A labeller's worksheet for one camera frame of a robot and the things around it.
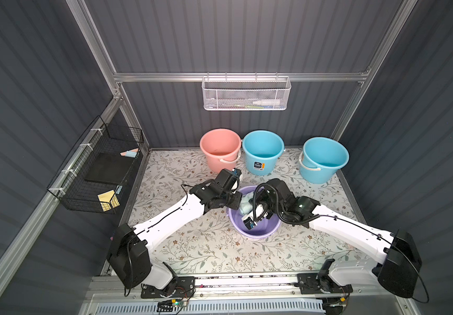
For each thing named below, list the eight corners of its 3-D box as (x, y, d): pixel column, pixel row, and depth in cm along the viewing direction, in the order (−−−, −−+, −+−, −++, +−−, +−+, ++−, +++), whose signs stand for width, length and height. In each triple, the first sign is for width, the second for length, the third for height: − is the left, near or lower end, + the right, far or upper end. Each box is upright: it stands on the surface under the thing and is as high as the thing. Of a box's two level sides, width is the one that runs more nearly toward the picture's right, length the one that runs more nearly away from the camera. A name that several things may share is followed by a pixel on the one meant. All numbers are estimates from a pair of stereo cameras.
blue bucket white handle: (299, 189, 104) (310, 167, 90) (291, 160, 117) (299, 137, 103) (340, 189, 104) (357, 167, 90) (327, 160, 117) (341, 137, 103)
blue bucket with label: (243, 179, 108) (245, 157, 95) (242, 152, 122) (243, 130, 108) (280, 179, 108) (287, 157, 94) (275, 152, 121) (280, 130, 108)
